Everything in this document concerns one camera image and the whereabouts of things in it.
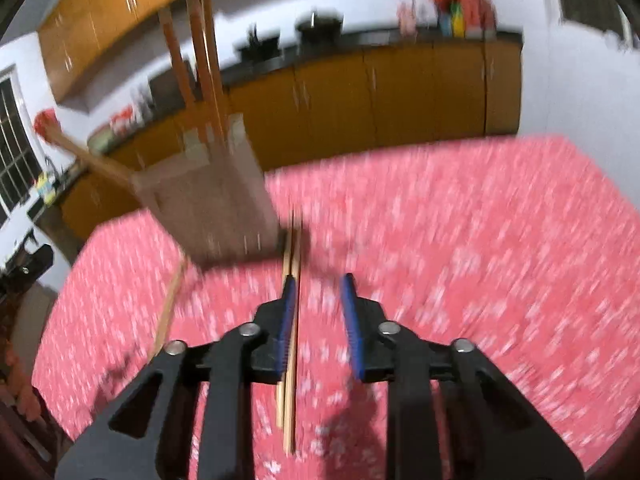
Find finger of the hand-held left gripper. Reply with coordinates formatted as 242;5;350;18
6;244;55;295

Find dark wooden cutting board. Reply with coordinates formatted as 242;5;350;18
149;66;197;107

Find black wok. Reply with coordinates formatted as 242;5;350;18
236;24;282;62

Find blue and yellow box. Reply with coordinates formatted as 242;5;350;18
437;4;467;39

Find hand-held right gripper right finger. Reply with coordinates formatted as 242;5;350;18
340;273;587;480

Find hanging red plastic bag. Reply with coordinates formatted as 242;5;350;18
32;109;62;144

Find pink bottle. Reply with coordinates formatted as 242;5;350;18
397;0;420;37

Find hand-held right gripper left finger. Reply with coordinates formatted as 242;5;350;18
54;276;300;480

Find brown base cabinets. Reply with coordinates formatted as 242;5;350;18
59;35;524;241

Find beige perforated chopstick holder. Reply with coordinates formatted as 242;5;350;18
131;111;282;267

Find red floral tablecloth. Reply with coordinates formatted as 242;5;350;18
31;134;627;480

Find black pot with lid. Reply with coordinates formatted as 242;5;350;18
294;9;347;46

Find yellow detergent bottle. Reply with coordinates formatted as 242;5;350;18
36;171;59;204

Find large barred window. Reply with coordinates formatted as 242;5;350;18
549;0;638;48

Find brown wall cabinets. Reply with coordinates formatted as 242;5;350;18
36;0;187;105

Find barred window with white frame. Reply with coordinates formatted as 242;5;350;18
0;66;46;226

